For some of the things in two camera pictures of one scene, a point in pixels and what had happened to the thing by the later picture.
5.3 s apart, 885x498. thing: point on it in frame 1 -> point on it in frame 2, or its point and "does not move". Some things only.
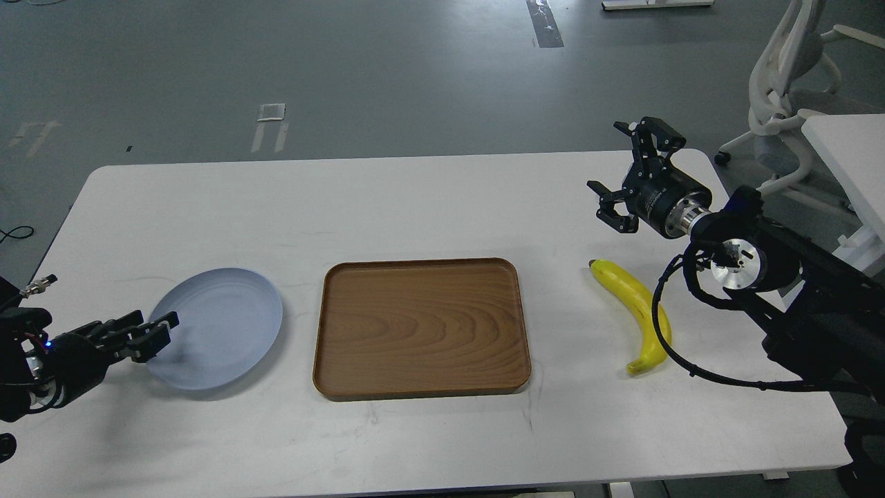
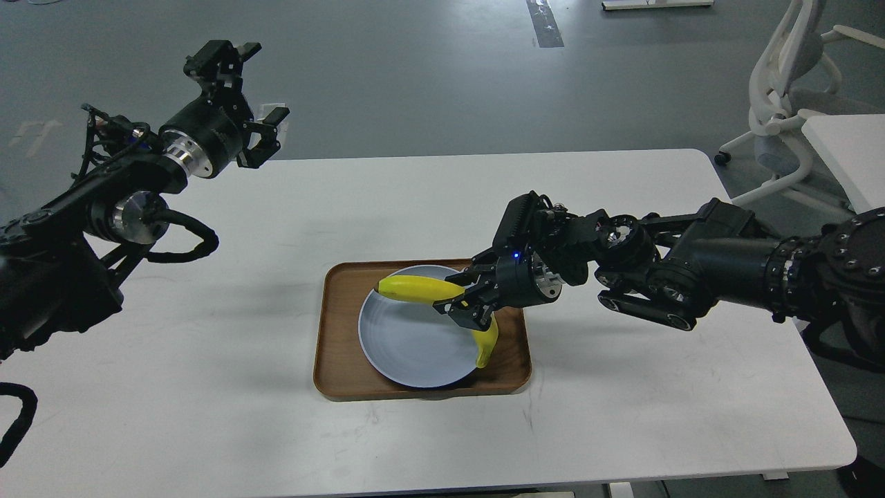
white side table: x=852 y=149 does not move
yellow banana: x=641 y=300 -> x=430 y=290
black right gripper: x=660 y=194 -> x=536 y=251
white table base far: x=615 y=5 does not move
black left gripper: x=79 y=357 -> x=207 y=133
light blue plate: x=229 y=320 -> x=411 y=343
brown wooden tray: x=421 y=328 does not move
